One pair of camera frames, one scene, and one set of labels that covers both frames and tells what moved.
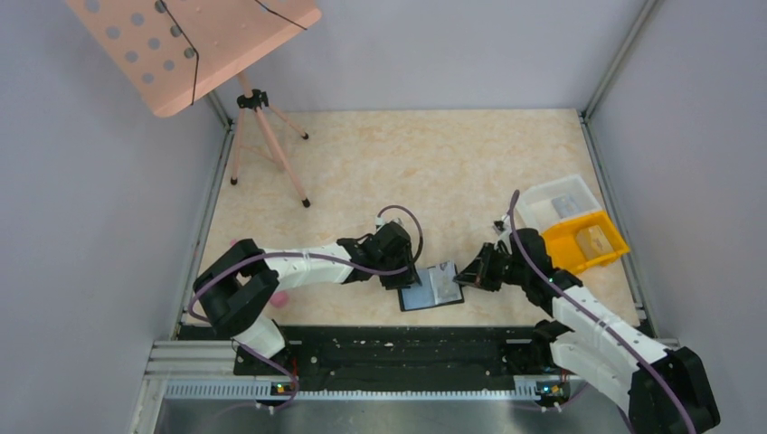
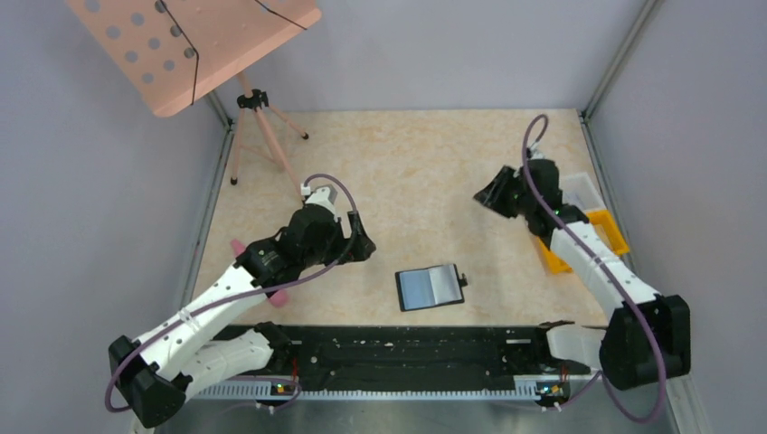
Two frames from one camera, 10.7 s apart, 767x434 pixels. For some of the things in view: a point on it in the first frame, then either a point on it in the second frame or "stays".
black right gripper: x=478 y=272 → x=493 y=195
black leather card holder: x=438 y=288 stays
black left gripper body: x=402 y=259 → x=335 y=246
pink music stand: x=173 y=51 stays
